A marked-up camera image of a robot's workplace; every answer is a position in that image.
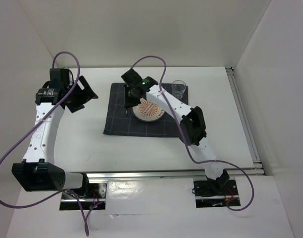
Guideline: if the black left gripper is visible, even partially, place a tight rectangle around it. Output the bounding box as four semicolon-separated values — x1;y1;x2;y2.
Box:
64;75;98;113

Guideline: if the orange sunburst patterned plate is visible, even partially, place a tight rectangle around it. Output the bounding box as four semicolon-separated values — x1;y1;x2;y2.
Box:
131;98;165;122

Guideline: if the clear drinking glass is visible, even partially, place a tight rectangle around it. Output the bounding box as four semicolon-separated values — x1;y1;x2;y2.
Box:
172;80;187;100

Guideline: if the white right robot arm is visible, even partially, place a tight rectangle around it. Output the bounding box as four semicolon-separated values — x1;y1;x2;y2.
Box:
121;68;230;194

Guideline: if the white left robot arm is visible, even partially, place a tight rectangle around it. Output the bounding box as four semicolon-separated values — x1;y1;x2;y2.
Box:
11;68;98;198

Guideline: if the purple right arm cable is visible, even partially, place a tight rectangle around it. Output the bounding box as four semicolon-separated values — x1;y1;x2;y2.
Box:
130;56;254;211

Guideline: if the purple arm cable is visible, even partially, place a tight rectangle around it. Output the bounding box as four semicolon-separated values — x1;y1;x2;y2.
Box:
0;51;97;237
130;56;254;211

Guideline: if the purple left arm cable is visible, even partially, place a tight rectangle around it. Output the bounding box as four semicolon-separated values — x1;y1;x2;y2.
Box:
0;51;97;237

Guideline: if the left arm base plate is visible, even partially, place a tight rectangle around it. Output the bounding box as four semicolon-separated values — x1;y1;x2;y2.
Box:
59;182;107;211

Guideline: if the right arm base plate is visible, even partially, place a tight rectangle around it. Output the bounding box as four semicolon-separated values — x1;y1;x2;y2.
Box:
191;179;241;208

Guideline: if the aluminium right side rail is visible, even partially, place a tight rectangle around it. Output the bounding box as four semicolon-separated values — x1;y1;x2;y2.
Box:
225;67;265;175

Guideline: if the aluminium rail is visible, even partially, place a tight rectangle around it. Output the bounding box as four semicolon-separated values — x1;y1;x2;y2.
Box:
86;166;265;180
225;67;265;175

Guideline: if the aluminium front rail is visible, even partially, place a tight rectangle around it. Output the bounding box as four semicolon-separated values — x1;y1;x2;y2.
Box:
86;166;265;180

